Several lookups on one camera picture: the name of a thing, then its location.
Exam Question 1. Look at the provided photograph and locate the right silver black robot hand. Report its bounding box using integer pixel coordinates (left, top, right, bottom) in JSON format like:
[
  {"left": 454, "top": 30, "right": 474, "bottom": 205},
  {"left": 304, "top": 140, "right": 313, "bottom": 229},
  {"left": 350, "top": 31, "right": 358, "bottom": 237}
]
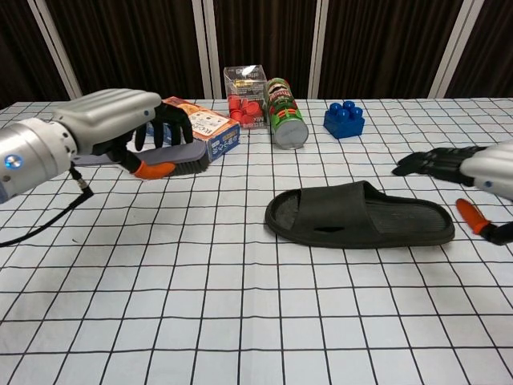
[{"left": 391, "top": 140, "right": 513, "bottom": 246}]

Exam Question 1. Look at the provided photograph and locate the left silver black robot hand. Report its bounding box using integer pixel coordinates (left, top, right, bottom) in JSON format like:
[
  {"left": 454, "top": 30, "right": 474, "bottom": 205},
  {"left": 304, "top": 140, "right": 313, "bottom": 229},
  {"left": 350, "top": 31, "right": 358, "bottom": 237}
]
[{"left": 51, "top": 88, "right": 194, "bottom": 180}]

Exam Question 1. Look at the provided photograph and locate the grey scrub brush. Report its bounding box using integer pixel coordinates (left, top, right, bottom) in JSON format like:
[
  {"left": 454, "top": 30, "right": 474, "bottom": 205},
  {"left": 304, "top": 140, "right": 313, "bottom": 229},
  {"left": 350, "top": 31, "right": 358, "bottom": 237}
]
[{"left": 74, "top": 142, "right": 212, "bottom": 176}]

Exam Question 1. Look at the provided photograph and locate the black slipper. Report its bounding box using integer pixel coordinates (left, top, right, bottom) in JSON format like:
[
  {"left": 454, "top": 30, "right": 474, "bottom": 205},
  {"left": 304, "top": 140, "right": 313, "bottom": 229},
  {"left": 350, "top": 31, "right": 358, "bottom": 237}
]
[{"left": 264, "top": 180, "right": 456, "bottom": 249}]

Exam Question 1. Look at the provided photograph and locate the orange blue cracker box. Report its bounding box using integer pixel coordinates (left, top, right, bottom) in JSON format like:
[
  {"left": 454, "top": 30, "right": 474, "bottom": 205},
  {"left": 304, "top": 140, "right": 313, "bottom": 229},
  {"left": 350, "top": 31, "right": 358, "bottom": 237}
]
[{"left": 146, "top": 95, "right": 241, "bottom": 164}]

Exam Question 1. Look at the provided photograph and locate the clear box with red caps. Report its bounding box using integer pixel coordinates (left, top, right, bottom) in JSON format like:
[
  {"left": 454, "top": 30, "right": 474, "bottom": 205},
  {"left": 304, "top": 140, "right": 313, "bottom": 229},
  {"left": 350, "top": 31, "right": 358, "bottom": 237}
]
[{"left": 223, "top": 63, "right": 269, "bottom": 129}]

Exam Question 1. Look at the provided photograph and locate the blue building block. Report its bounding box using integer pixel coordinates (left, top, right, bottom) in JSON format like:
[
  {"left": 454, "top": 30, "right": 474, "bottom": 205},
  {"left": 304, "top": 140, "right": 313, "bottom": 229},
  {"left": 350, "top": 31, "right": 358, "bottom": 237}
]
[{"left": 323, "top": 100, "right": 366, "bottom": 140}]

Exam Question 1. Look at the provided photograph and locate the green Pringles can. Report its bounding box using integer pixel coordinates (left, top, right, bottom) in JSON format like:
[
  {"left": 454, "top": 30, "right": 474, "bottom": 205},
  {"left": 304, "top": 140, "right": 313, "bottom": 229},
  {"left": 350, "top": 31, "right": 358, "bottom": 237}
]
[{"left": 266, "top": 77, "right": 309, "bottom": 150}]

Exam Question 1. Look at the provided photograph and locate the white checkered tablecloth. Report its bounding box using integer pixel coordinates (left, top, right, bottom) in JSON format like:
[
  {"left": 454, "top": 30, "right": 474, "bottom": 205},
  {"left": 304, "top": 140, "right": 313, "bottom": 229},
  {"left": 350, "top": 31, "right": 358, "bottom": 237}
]
[{"left": 0, "top": 97, "right": 513, "bottom": 385}]

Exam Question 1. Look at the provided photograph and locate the black folding screen white frame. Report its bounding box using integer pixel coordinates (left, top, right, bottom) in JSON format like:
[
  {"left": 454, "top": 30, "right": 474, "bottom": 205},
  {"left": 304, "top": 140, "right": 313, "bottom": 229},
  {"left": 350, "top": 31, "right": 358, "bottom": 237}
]
[{"left": 0, "top": 0, "right": 513, "bottom": 110}]

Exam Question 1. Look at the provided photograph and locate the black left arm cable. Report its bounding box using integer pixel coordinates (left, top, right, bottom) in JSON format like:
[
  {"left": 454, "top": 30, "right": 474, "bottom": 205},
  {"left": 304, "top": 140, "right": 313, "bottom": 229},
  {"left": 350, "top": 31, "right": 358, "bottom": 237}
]
[{"left": 0, "top": 166, "right": 95, "bottom": 248}]

